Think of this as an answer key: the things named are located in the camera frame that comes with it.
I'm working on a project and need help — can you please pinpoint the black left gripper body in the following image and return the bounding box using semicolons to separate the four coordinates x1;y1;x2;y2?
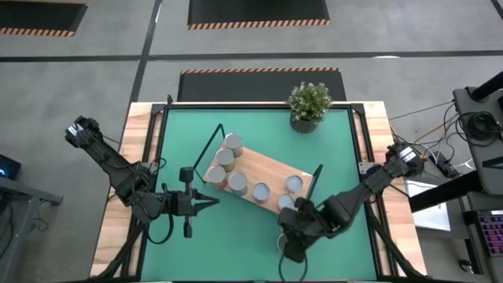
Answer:
167;167;198;239

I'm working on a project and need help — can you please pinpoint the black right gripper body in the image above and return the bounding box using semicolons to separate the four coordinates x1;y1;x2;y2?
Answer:
277;195;321;265

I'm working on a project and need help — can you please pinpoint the orange Pineapple tin can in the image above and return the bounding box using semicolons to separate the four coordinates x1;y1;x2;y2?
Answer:
206;165;229;191

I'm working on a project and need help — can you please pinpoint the white and orange Oranges can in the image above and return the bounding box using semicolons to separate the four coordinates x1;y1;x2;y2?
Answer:
277;193;296;211

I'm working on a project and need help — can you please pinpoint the blue Cherries tin can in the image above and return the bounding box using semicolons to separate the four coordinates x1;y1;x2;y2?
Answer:
228;171;249;197

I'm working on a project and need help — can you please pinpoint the green Oranges tin can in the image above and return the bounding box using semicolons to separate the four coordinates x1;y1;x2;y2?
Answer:
215;147;236;173

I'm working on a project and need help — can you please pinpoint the plain silver-lidded tin can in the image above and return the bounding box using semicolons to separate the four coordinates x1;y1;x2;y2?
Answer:
285;175;304;196

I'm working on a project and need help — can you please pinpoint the red Mixed Fruit tin can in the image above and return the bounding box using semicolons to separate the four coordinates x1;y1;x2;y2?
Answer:
251;182;272;204

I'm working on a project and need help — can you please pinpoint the grey-blue labelled tin can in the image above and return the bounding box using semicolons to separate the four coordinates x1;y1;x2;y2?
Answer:
223;132;244;158

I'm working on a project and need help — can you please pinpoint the green table mat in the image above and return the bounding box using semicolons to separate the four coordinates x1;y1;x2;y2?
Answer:
140;108;378;282

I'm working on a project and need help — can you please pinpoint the black floor mat striped edge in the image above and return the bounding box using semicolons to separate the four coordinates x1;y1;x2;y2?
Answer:
0;2;88;39
177;67;347;103
186;0;331;31

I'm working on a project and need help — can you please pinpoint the potted plant in ribbed pot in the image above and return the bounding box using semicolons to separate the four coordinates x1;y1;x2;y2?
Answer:
286;81;333;134

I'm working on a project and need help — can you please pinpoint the white paper sheet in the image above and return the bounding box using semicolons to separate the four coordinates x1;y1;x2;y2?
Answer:
406;180;452;233

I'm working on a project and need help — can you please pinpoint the black support beam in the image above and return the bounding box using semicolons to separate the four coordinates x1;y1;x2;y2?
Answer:
408;171;484;213

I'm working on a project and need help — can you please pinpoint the grey metal stand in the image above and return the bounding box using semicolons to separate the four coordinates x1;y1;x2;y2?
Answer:
0;176;64;283

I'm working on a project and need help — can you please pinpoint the black power adapter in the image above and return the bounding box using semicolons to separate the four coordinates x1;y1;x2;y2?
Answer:
430;151;459;180

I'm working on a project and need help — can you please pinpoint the black device with blue light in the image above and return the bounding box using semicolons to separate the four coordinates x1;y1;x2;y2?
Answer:
0;153;21;181

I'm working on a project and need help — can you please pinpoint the computer keyboard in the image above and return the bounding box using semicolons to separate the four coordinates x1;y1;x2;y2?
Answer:
477;211;503;259

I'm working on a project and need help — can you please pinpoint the black pole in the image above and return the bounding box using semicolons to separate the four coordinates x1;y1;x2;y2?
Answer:
469;70;503;101

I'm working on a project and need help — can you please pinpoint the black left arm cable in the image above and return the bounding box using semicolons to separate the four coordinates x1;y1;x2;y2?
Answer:
145;178;176;245

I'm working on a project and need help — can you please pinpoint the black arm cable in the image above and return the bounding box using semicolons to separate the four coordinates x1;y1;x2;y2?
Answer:
145;178;176;245
277;251;308;282

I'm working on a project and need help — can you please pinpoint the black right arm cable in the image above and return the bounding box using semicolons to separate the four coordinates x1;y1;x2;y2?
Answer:
277;251;308;282

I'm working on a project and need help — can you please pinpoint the wooden shelf with black frame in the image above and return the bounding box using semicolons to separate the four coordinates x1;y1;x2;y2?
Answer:
193;123;325;215

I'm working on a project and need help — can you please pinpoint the black metal table frame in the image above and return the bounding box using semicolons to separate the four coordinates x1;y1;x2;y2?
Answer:
119;102;424;283

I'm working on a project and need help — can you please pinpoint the yellow cable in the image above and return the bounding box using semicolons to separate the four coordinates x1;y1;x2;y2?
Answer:
412;123;459;158

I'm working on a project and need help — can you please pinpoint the coiled black cable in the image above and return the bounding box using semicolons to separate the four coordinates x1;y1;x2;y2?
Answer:
455;111;502;143

